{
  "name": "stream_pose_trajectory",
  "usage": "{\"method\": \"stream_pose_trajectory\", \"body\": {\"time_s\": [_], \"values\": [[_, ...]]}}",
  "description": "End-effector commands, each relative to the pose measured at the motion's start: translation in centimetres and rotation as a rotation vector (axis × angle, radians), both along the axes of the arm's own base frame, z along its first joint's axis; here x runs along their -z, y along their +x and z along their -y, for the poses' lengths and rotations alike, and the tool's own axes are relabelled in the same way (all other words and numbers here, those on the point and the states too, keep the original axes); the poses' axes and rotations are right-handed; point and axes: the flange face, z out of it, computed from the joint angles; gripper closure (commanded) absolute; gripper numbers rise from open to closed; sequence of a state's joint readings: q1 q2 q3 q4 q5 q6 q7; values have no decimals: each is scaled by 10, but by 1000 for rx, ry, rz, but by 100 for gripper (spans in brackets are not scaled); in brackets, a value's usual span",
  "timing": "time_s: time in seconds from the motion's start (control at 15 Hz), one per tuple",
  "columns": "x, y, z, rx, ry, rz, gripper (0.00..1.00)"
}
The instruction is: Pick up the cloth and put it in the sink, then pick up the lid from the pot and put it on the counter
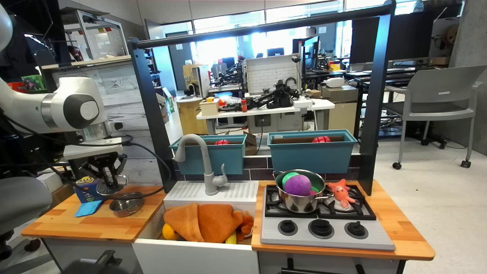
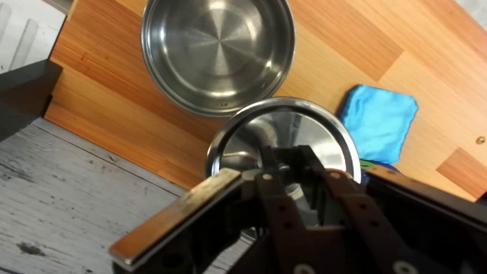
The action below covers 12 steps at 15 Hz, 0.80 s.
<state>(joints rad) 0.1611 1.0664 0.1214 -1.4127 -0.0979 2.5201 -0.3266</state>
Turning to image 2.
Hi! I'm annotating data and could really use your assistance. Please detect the grey wood wall panel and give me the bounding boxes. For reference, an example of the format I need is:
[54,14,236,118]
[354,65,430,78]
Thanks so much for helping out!
[0,118,256,274]

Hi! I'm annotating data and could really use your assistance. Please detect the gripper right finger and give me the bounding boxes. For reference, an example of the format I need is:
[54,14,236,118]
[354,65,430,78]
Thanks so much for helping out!
[296,145,487,274]

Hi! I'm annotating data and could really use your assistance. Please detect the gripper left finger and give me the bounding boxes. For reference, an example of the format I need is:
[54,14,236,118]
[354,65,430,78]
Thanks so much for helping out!
[109,145,313,274]

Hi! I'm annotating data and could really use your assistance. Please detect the grey round bowl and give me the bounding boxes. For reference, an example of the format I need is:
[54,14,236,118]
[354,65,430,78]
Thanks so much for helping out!
[206,97,364,186]

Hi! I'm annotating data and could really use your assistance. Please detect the small steel pot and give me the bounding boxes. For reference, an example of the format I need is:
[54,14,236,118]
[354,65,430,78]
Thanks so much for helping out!
[141,0,297,121]

